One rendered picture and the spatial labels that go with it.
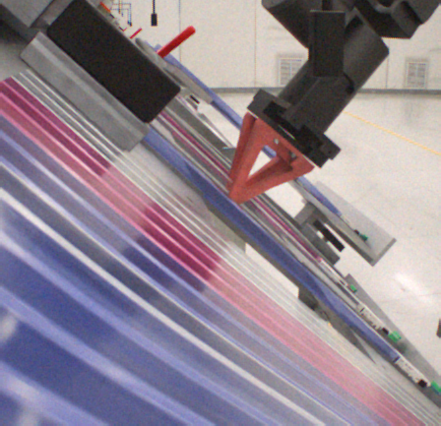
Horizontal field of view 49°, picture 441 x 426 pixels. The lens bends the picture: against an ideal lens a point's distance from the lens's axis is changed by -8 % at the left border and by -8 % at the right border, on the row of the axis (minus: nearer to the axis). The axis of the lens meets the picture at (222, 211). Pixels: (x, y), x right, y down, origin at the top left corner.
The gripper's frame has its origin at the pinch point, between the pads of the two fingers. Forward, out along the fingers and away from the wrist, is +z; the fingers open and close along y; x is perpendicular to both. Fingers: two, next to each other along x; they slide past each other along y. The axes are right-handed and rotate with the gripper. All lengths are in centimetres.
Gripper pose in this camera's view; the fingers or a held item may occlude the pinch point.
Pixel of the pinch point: (237, 190)
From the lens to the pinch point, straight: 49.3
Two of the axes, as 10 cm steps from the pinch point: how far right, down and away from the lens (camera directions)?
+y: 2.0, 3.6, -9.1
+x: 7.5, 5.4, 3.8
